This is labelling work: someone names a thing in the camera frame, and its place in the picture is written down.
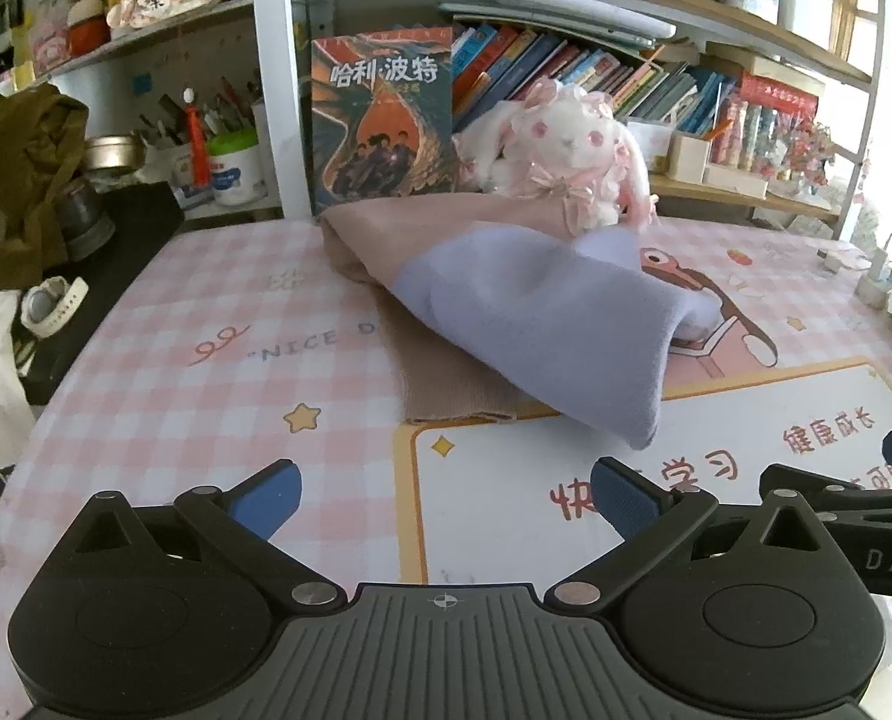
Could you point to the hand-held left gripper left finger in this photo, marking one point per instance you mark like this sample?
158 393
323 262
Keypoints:
266 499

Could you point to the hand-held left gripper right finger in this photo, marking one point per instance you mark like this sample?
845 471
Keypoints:
622 499

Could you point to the purple and beige sweater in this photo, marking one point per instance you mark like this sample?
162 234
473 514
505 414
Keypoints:
536 315

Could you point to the white charger plug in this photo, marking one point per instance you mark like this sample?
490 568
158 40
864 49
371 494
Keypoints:
877 285

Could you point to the white usb adapter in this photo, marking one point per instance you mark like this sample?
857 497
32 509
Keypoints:
844 260

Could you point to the pink checked printed desk mat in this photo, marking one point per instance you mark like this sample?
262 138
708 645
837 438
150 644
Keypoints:
191 300

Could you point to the white wristwatch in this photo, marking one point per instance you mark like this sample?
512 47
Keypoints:
44 304

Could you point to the black side stand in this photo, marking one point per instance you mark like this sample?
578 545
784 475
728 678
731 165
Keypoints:
138 217

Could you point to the pink flower bunch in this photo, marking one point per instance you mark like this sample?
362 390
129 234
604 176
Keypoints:
814 154

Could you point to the flat white box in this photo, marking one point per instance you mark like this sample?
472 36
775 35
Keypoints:
735 181

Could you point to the dark metal cup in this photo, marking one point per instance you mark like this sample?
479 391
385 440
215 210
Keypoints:
82 217

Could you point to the cream storage box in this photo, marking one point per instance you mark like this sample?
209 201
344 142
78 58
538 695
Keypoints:
690 157

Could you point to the white card holder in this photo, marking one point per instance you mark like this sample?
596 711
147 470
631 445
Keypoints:
648 146

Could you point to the pen cup with pens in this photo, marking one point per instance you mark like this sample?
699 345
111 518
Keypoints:
157 161

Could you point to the clear box of coloured markers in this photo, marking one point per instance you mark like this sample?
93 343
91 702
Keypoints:
753 127

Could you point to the white pink plush bunny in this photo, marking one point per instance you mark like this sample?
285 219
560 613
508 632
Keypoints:
566 142

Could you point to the red tassel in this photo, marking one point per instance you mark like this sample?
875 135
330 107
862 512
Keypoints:
195 135

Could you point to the white wooden desk bookshelf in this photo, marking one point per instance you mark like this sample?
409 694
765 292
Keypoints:
292 127

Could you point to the round metal tin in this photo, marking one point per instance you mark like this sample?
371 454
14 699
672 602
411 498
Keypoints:
112 154

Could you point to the dragon cover book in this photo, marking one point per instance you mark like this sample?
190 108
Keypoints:
378 127

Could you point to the olive jacket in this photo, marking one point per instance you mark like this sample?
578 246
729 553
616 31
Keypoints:
18 165

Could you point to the row of colourful books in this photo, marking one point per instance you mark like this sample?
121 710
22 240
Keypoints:
566 64

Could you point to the white tablet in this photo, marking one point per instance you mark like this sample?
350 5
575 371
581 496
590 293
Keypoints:
588 7

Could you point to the red and white figurine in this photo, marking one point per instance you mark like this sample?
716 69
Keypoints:
86 34

